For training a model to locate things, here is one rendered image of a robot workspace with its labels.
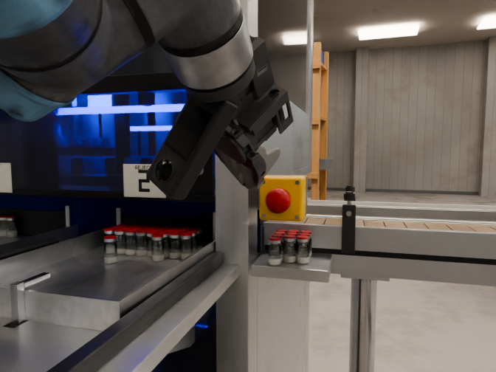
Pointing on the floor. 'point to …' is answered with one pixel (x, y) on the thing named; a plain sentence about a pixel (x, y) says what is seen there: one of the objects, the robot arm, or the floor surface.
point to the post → (244, 215)
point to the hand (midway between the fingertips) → (248, 185)
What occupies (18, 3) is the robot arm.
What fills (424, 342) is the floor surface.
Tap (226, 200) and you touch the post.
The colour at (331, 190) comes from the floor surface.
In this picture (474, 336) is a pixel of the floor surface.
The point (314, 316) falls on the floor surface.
